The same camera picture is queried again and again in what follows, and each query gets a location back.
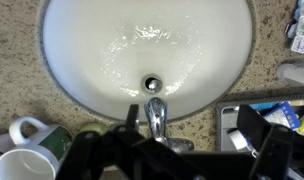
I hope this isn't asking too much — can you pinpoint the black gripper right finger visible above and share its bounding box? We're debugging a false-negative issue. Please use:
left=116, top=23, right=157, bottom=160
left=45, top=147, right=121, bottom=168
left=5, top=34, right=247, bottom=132
left=237, top=104, right=304, bottom=180

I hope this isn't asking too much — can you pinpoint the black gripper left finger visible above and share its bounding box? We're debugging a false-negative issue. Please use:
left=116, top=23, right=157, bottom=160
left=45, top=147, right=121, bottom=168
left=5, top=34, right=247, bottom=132
left=55, top=104, right=149, bottom=180

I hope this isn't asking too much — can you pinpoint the chrome sink faucet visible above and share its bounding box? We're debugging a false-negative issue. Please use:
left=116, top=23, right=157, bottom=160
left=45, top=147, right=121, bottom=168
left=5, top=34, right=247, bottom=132
left=144, top=97, right=194, bottom=153

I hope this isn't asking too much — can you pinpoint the clear soap dispenser bottle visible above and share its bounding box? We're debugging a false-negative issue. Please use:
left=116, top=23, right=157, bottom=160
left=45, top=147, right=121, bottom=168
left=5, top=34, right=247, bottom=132
left=80, top=123, right=108, bottom=135

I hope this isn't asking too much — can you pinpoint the dark mesh tray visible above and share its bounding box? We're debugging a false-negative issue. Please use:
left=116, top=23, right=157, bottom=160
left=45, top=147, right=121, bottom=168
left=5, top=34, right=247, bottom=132
left=214, top=96, right=304, bottom=180

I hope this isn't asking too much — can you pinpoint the white tube on tray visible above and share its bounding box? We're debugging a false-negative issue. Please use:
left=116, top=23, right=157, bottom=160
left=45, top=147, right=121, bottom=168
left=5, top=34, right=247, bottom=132
left=228, top=129, right=258, bottom=158

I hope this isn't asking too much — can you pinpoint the white cream tube standing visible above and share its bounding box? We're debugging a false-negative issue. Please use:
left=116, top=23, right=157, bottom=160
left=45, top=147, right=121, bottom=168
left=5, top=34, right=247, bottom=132
left=276, top=63, right=304, bottom=86

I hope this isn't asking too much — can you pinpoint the white oval sink basin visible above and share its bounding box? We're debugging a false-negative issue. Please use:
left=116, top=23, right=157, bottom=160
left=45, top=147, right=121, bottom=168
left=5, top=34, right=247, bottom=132
left=42, top=0, right=254, bottom=120

